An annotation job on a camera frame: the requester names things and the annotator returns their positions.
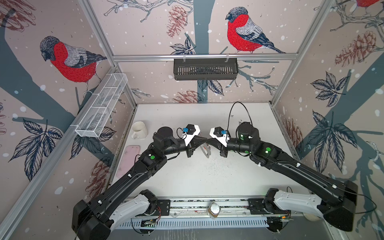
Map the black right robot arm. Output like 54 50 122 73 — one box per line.
209 122 358 232

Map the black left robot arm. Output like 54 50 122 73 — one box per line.
72 127 208 240

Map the white ceramic mug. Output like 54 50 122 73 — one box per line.
131 121 148 139

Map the pink rectangular tray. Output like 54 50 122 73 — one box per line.
115 145 141 179

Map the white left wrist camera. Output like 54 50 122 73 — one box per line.
182 124 201 146

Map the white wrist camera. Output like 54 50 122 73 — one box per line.
182 124 201 146
210 127 230 147

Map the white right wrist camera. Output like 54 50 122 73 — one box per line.
210 127 230 147

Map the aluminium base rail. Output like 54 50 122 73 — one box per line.
86 196 328 220

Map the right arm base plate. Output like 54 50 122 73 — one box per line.
248 198 291 216

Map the black slotted wall basket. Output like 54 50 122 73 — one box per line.
174 58 239 81

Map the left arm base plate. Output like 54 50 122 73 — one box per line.
140 200 171 217

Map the white wire mesh basket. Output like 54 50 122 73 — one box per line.
75 73 128 138

